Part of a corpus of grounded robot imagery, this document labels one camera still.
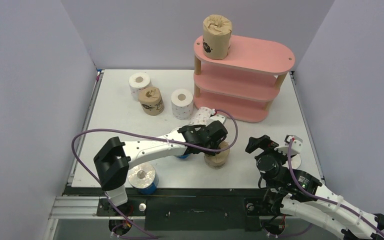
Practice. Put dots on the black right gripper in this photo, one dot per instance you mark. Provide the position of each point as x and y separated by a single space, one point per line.
263 144

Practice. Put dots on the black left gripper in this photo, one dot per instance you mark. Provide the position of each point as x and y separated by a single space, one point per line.
210 152

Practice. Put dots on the white floral roll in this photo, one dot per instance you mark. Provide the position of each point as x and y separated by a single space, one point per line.
202 116
182 103
137 82

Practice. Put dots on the brown paper roll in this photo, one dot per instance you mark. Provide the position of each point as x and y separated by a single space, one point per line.
217 161

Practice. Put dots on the blue roll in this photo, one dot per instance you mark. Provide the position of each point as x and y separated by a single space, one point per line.
183 156
144 178
296 161

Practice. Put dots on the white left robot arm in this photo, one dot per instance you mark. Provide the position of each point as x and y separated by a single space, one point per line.
116 157

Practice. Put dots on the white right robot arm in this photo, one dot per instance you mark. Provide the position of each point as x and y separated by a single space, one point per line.
294 192

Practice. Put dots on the pink three-tier wooden shelf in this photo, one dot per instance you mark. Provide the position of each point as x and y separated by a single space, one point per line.
246 82

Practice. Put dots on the brown wrapped roll on shelf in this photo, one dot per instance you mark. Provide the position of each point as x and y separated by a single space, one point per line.
216 37

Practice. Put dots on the brown wrapped roll on table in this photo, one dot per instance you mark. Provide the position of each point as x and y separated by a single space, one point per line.
151 101

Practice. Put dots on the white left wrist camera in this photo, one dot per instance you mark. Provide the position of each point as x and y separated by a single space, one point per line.
217 117

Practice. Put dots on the aluminium frame rail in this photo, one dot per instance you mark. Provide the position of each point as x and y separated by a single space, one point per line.
74 218

